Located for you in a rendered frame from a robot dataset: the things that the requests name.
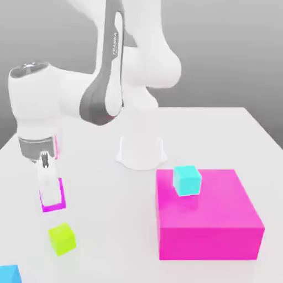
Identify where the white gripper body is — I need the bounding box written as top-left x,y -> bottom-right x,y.
36,159 -> 62,206

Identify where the small magenta cube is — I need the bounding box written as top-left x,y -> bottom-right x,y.
39,176 -> 67,213

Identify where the small yellow-green cube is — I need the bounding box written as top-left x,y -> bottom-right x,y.
48,222 -> 77,258

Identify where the small blue cube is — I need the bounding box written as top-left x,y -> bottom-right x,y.
0,264 -> 23,283

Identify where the small cyan cube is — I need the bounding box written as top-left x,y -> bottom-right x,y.
172,165 -> 202,197

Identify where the large magenta box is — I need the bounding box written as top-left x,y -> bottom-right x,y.
155,169 -> 265,261

